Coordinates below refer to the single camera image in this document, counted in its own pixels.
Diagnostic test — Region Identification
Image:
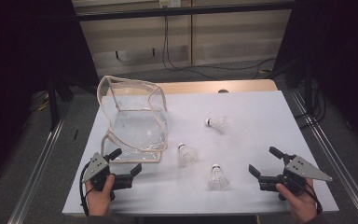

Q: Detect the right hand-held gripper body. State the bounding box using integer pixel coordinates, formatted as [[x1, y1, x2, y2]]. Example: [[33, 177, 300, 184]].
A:
[[258, 153, 334, 202]]

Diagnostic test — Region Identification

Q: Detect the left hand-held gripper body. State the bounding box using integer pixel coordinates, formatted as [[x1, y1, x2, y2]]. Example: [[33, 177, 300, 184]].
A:
[[81, 151, 134, 202]]

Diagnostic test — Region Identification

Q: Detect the clear plastic bag beige trim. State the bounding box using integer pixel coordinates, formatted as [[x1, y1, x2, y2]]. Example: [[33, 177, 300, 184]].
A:
[[96, 75, 170, 164]]

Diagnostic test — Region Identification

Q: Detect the white shuttlecock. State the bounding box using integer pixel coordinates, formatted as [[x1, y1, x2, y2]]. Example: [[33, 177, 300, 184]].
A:
[[204, 116, 228, 134], [207, 163, 230, 191], [176, 143, 200, 168]]

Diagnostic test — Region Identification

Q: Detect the person's left hand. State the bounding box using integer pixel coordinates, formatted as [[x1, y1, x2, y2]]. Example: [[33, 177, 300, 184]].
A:
[[85, 174, 117, 217]]

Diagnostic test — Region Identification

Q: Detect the person's right hand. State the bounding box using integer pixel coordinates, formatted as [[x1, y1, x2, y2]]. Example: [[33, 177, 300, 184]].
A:
[[274, 177, 320, 224]]

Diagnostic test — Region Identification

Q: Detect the white table mat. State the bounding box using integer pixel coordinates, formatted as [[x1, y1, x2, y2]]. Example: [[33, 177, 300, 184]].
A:
[[62, 91, 339, 217]]

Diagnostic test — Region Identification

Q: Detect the black metal stand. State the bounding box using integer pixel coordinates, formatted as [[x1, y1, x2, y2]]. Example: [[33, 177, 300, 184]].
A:
[[48, 74, 76, 132], [285, 59, 315, 106]]

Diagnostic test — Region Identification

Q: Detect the dark curtain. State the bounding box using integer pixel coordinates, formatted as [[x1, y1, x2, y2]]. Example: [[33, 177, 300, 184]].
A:
[[0, 0, 101, 190], [273, 0, 358, 153]]

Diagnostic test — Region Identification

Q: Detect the left hand-held gripper black cable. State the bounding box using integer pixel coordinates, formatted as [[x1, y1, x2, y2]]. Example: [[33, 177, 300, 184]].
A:
[[79, 161, 94, 217]]

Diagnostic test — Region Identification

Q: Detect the hand-held gripper black cable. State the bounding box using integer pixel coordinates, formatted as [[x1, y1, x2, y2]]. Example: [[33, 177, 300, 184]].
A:
[[79, 161, 94, 217], [292, 176, 324, 216]]

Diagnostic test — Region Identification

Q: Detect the metal floor rail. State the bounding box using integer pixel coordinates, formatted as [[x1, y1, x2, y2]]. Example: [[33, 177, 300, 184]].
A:
[[7, 108, 71, 224], [290, 90, 358, 224]]

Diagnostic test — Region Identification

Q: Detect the right hand-held gripper black cable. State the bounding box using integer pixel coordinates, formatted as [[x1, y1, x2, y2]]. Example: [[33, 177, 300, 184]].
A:
[[292, 176, 324, 216]]

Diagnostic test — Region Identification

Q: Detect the bundle of black cables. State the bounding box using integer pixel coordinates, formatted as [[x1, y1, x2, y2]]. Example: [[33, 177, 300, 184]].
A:
[[295, 80, 326, 130]]

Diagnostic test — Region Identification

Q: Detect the yellow floor cable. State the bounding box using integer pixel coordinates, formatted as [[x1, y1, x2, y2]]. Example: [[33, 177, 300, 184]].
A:
[[31, 90, 51, 113]]

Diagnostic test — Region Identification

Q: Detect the black floor cable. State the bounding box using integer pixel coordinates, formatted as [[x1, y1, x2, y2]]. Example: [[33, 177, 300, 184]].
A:
[[165, 16, 277, 71], [162, 16, 218, 81]]

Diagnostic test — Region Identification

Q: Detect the white wall socket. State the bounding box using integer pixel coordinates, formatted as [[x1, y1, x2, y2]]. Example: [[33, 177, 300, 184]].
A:
[[158, 0, 182, 8]]

